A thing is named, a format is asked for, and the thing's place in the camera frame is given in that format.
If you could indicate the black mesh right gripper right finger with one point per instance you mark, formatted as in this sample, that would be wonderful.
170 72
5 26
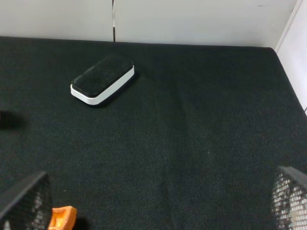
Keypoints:
289 199

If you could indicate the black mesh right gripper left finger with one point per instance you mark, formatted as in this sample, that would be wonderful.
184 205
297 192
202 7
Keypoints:
28 204

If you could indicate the orange waffle slice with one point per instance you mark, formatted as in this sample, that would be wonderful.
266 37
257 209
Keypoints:
63 218

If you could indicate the black table cloth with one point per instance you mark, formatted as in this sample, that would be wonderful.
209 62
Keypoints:
191 142

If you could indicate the black and white eraser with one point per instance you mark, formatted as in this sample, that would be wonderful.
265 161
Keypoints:
103 79

